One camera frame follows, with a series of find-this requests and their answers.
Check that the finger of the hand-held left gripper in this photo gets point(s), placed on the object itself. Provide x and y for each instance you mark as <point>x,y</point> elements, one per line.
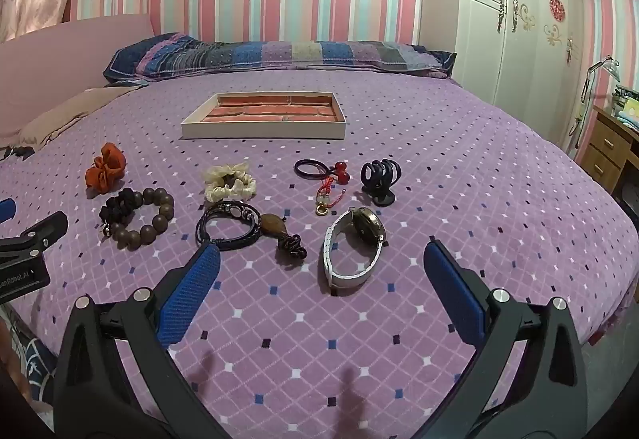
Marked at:
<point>45,232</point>
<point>7,210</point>

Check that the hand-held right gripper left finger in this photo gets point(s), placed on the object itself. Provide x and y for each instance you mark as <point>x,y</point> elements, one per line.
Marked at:
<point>192,292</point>

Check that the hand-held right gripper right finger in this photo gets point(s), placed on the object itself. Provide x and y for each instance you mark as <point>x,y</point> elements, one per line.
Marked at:
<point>454,292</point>

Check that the black fabric scrunchie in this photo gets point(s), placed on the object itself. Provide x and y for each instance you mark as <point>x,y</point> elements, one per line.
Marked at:
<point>117,207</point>

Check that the orange fabric scrunchie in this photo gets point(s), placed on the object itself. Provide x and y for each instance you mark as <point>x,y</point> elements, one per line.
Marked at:
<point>105,169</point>

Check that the white tray with brick print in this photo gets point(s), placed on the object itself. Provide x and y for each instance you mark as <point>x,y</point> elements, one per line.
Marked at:
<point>269,112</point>

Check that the dark cloth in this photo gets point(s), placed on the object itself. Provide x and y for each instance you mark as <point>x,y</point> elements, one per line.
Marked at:
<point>17,152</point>

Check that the web print cloth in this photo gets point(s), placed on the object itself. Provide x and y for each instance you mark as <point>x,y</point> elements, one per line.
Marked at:
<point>30,364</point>

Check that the cream satin scrunchie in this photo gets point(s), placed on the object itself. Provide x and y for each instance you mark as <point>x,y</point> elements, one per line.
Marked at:
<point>219,192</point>

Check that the beige blanket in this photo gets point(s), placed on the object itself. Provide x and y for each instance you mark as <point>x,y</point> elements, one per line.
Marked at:
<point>65,114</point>

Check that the black hair claw clip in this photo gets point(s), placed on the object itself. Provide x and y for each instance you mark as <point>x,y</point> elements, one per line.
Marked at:
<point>379,197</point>

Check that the purple diamond print bedspread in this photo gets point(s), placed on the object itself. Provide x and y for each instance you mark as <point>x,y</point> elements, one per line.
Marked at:
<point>449,159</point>

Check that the pink headboard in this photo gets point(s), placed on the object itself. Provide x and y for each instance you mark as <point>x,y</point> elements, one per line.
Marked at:
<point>50,50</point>

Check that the wooden desk with drawers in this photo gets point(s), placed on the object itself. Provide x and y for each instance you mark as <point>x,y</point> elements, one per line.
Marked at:
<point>604,144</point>

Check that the white wardrobe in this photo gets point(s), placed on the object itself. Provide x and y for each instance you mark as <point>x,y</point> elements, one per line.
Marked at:
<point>524,70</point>

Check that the striped patchwork pillow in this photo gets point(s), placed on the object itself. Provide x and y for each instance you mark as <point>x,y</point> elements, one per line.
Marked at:
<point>279,52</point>

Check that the silver desk lamp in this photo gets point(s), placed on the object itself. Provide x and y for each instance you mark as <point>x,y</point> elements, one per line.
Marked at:
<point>610,65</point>

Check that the red round wardrobe sticker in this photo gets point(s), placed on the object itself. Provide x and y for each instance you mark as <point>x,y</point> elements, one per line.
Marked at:
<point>557,8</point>

